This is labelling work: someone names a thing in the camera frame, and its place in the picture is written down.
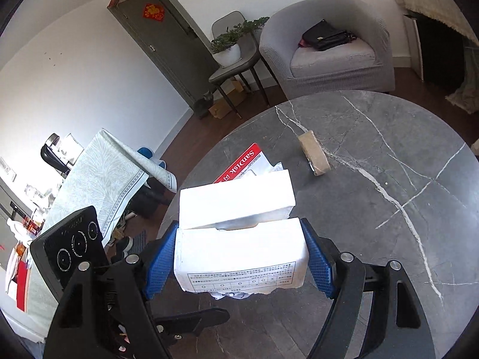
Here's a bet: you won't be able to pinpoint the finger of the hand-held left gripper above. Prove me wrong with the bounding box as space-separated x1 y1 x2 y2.
153 308 231 341

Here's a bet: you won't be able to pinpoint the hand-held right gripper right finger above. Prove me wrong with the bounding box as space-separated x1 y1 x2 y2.
300 218 438 359

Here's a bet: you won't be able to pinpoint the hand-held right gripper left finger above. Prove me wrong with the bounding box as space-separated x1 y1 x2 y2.
43 220 181 359

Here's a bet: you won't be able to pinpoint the grey plastic bag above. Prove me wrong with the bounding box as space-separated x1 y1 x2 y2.
210 288 263 302

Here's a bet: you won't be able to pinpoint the white cardboard box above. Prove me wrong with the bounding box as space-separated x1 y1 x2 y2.
174 217 310 295
179 169 296 229

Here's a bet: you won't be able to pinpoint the brown tape roll core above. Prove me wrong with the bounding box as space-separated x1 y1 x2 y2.
298 131 331 176

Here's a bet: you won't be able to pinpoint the red and white card packet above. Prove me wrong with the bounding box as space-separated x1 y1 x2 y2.
213 143 281 185

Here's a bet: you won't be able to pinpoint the dark ribbed floor mat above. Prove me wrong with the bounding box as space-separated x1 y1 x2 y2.
129 231 150 255

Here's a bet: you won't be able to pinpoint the black shoes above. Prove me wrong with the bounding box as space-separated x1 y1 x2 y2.
112 235 134 260

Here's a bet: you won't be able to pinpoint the table with patterned tablecloth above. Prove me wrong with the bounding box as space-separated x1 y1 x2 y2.
28 128 176 341

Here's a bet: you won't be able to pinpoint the black office chair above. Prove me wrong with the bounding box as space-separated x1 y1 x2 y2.
40 133 72 178

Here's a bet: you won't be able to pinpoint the grey cat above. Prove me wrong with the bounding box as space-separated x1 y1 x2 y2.
194 90 216 119

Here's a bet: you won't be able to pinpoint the grey armchair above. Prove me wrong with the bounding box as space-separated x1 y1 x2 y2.
259 0 396 98

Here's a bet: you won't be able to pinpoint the grey dining chair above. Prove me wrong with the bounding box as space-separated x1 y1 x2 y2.
208 10 270 118

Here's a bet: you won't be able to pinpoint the grey door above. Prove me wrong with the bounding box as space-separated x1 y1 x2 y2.
108 0 221 111

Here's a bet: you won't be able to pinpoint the potted plant in white pot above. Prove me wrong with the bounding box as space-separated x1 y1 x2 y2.
210 17 270 68

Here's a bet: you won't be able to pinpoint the black handbag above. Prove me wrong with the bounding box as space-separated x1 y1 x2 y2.
301 19 356 51

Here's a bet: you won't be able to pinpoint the red door decoration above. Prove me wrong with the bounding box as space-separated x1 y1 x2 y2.
142 3 165 22

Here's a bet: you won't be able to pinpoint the beige fringed desk cloth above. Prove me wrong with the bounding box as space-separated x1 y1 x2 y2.
395 0 479 115

